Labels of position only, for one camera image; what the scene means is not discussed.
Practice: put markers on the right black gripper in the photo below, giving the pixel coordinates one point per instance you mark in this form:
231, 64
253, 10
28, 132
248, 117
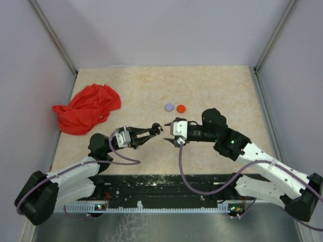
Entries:
175, 142

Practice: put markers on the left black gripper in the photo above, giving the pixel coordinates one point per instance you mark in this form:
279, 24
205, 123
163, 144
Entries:
138, 141

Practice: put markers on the black round case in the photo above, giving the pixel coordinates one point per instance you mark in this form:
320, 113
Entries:
156, 129

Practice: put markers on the orange round case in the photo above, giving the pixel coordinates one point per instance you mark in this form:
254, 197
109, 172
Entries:
181, 108

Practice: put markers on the lilac earbud charging case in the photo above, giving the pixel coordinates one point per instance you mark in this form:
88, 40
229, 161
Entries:
169, 107

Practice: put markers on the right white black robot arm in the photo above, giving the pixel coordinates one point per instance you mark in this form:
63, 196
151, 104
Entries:
297, 193

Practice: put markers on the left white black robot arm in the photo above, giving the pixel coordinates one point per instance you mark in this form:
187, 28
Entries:
45, 192

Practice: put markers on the red crumpled cloth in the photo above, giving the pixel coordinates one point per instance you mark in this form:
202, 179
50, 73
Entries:
90, 107

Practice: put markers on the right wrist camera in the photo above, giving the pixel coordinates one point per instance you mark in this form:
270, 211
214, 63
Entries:
179, 130

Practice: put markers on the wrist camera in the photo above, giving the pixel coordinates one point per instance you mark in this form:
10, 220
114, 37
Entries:
179, 130
123, 137

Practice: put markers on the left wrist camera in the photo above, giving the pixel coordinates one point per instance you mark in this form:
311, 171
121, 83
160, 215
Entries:
123, 137

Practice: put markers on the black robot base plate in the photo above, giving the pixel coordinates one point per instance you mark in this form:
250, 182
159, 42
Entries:
156, 192

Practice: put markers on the aluminium rail right side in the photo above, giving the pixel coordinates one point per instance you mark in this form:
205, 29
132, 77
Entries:
267, 115

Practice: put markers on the left aluminium frame post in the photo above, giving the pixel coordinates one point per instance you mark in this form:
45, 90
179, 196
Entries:
53, 35

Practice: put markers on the aluminium frame post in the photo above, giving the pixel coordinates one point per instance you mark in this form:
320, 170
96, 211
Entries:
287, 13
53, 35

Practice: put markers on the right aluminium frame post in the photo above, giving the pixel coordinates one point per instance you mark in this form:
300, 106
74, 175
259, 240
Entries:
287, 13

